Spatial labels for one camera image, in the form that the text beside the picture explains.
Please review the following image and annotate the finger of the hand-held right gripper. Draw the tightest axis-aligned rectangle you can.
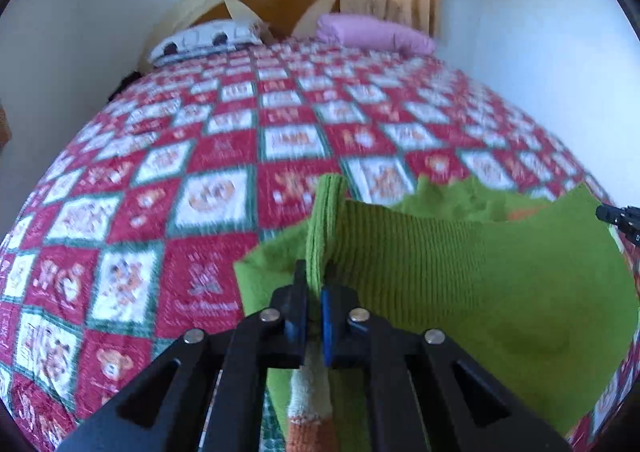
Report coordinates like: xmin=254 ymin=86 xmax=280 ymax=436
xmin=595 ymin=204 xmax=640 ymax=249

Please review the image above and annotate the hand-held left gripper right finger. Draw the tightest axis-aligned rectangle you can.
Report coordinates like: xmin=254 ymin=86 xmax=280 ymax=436
xmin=320 ymin=284 xmax=572 ymax=452

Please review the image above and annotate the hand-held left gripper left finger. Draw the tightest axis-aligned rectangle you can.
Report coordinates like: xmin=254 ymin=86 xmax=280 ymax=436
xmin=55 ymin=259 xmax=309 ymax=452

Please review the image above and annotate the green orange striped knit sweater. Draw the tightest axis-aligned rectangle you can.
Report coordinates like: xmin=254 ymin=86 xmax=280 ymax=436
xmin=234 ymin=173 xmax=640 ymax=452

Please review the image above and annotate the red patchwork bed quilt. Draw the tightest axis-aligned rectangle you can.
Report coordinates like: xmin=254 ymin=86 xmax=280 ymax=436
xmin=0 ymin=40 xmax=640 ymax=452

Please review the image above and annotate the dark object beside bed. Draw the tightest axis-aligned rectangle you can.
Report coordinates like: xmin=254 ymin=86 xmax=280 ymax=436
xmin=107 ymin=70 xmax=139 ymax=103

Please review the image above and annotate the white patterned pillow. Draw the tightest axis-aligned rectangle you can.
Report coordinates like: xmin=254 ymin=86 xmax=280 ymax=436
xmin=150 ymin=20 xmax=264 ymax=66

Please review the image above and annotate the pink pillow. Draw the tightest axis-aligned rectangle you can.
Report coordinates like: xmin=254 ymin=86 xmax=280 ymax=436
xmin=316 ymin=14 xmax=437 ymax=56

